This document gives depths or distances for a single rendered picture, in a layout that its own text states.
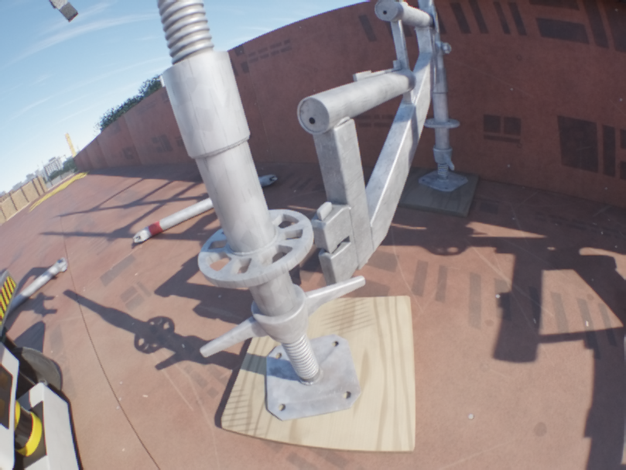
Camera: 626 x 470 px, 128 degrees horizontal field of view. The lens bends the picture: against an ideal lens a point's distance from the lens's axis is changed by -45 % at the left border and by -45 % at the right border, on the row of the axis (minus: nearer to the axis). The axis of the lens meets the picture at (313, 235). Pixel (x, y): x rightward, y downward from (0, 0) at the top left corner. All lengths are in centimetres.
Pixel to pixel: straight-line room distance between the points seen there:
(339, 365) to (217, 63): 44
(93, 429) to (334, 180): 70
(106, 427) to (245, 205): 58
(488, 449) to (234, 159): 48
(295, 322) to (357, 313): 24
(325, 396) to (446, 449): 21
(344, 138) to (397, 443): 42
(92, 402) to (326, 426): 55
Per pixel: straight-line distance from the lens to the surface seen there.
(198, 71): 22
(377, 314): 55
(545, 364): 57
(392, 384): 47
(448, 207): 87
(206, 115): 22
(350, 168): 38
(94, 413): 74
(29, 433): 61
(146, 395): 65
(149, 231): 126
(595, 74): 109
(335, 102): 35
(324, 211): 37
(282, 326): 32
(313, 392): 47
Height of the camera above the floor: 44
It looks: 32 degrees down
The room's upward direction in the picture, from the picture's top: 14 degrees counter-clockwise
